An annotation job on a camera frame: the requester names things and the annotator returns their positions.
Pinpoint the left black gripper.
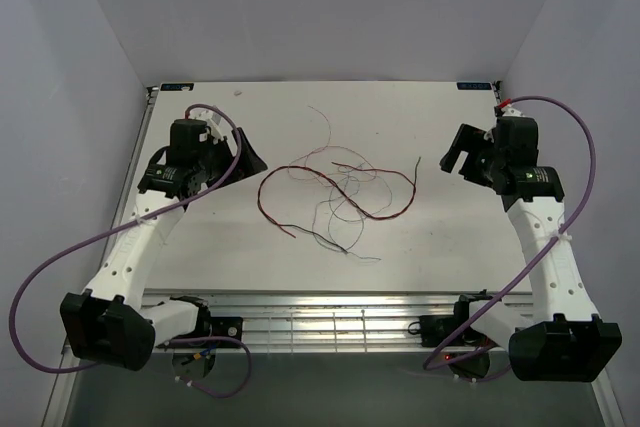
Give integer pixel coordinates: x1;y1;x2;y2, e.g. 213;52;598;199
195;128;267;191

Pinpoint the thin pink wire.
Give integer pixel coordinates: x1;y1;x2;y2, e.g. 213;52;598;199
287;105;381;183

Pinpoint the red black twisted wire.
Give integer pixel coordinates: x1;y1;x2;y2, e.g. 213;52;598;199
256;156;422;239

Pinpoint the thin blue grey wire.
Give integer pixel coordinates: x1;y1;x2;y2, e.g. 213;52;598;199
319;166;384;263

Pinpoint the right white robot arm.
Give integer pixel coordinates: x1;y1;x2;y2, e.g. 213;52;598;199
440;116;622;383

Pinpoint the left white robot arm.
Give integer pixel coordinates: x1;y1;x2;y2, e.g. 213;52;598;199
60;119;267;371

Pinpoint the right blue label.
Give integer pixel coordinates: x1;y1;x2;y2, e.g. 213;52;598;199
456;81;493;91

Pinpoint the blue label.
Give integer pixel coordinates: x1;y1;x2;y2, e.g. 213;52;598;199
160;83;194;92
456;81;493;91

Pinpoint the left blue label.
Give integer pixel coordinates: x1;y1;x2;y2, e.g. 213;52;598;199
160;83;194;92

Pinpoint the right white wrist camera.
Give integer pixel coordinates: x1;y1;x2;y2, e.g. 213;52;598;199
494;99;524;118

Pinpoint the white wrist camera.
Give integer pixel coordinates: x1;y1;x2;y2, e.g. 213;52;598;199
494;99;524;118
188;106;225;142

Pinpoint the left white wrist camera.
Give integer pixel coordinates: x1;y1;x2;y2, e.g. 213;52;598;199
188;106;225;142

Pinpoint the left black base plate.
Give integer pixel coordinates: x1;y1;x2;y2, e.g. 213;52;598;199
164;316;244;350

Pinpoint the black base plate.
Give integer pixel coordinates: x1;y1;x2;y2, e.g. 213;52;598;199
164;316;244;350
407;315;493;348

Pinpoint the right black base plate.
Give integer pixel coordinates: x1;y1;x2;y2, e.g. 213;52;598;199
407;315;493;348

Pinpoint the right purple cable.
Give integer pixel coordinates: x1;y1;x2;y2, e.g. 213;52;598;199
399;94;597;383

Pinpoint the purple cable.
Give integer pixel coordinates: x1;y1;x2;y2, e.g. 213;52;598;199
8;105;252;398
399;94;597;383

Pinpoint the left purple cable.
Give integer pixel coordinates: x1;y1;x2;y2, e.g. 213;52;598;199
8;105;252;398

